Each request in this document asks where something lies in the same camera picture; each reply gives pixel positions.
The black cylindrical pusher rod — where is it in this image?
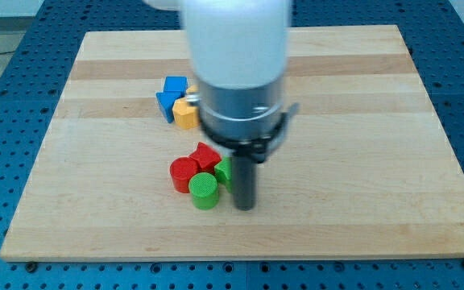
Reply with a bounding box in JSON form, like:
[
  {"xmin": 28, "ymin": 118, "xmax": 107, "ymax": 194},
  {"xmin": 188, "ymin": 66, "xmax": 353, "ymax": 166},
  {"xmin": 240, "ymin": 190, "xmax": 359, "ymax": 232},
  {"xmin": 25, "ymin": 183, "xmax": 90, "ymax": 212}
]
[{"xmin": 230, "ymin": 152, "xmax": 256, "ymax": 211}]

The red cylinder block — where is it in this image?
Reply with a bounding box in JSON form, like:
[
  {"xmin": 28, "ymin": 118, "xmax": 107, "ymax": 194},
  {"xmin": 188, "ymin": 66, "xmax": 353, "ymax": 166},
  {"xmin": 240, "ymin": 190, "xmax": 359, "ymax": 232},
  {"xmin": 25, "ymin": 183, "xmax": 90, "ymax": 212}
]
[{"xmin": 169, "ymin": 157, "xmax": 200, "ymax": 193}]

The blue wedge block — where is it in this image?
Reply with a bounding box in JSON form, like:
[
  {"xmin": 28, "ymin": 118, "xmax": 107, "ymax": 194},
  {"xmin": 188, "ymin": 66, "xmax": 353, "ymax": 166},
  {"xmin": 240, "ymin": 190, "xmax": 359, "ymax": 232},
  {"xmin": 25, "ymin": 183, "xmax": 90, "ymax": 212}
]
[{"xmin": 155, "ymin": 92, "xmax": 184, "ymax": 123}]

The yellow block behind arm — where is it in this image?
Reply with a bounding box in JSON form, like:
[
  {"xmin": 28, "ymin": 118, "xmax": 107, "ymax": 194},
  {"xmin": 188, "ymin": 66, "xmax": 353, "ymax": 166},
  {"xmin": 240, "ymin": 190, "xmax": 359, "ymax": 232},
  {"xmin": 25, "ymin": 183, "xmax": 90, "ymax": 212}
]
[{"xmin": 185, "ymin": 85, "xmax": 199, "ymax": 95}]

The green cylinder block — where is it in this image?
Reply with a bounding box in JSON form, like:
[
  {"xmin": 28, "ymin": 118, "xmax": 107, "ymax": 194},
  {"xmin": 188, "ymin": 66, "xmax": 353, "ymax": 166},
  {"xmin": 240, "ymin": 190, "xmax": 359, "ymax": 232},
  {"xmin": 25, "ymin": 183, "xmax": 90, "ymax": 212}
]
[{"xmin": 188, "ymin": 172, "xmax": 219, "ymax": 210}]

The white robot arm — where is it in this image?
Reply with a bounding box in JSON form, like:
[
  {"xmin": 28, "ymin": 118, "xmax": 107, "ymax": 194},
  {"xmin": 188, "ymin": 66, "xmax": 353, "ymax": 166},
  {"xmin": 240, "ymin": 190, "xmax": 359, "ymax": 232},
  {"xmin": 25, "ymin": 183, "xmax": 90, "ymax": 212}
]
[{"xmin": 145, "ymin": 0, "xmax": 292, "ymax": 164}]

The green angular block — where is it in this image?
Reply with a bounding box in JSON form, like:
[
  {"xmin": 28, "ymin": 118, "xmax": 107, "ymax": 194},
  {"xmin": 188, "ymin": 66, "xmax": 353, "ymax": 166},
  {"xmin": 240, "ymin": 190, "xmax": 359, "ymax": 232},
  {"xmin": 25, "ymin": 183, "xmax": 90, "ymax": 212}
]
[{"xmin": 214, "ymin": 157, "xmax": 232, "ymax": 193}]

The red pentagon block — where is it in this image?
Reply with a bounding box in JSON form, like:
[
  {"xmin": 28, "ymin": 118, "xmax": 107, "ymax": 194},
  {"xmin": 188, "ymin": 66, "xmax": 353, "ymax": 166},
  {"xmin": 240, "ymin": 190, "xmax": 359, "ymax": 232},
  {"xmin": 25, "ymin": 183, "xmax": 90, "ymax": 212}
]
[{"xmin": 188, "ymin": 142, "xmax": 222, "ymax": 175}]

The yellow hexagon block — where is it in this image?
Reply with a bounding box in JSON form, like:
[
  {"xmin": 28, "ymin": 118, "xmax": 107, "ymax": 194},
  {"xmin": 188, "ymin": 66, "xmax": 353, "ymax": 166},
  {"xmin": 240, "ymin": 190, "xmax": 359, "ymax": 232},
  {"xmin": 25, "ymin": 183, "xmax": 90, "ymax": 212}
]
[{"xmin": 172, "ymin": 97, "xmax": 200, "ymax": 130}]

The wooden board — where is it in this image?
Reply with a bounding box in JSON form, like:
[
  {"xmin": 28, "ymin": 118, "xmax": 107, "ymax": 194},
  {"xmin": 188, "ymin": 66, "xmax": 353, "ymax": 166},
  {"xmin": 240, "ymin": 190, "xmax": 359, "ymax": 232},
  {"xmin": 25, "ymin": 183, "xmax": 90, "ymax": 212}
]
[{"xmin": 0, "ymin": 25, "xmax": 464, "ymax": 262}]

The blue cube block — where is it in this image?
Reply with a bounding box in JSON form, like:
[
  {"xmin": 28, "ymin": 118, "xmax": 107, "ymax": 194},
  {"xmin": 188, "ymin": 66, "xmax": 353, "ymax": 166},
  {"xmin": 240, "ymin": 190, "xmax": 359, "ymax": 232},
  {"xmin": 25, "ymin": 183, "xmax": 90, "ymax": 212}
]
[{"xmin": 164, "ymin": 76, "xmax": 188, "ymax": 94}]

